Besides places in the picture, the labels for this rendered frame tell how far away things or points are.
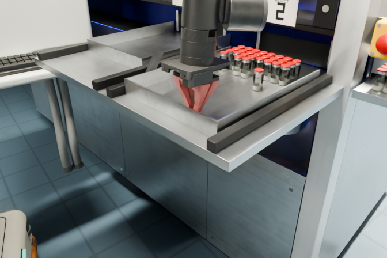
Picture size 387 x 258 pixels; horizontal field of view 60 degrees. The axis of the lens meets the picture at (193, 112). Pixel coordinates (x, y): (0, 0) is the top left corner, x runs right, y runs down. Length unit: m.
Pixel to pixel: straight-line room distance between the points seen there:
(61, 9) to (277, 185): 0.96
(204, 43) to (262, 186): 0.65
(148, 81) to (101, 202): 1.13
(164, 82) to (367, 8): 0.44
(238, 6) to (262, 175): 0.64
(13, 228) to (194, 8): 1.08
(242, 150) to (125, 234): 1.16
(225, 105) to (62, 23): 0.86
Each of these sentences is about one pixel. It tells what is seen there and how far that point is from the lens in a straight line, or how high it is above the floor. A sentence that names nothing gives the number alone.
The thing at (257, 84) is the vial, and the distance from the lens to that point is 0.73.
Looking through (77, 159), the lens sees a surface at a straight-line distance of 1.71.
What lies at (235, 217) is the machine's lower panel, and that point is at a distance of 1.24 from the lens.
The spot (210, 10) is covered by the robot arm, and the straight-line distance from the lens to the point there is 0.51.
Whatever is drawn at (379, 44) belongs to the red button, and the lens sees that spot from 0.74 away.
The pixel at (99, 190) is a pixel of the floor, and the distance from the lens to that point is 1.88.
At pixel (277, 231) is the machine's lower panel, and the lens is 1.15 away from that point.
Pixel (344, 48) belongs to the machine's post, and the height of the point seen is 0.97.
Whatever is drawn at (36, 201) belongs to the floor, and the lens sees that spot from 1.91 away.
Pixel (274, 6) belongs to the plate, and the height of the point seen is 1.03.
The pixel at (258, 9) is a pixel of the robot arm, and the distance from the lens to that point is 0.53.
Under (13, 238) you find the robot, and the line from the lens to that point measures 1.35.
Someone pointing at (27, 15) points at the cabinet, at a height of 0.94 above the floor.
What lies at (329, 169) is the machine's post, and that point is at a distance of 0.92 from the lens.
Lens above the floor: 1.17
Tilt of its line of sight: 27 degrees down
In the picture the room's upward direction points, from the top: straight up
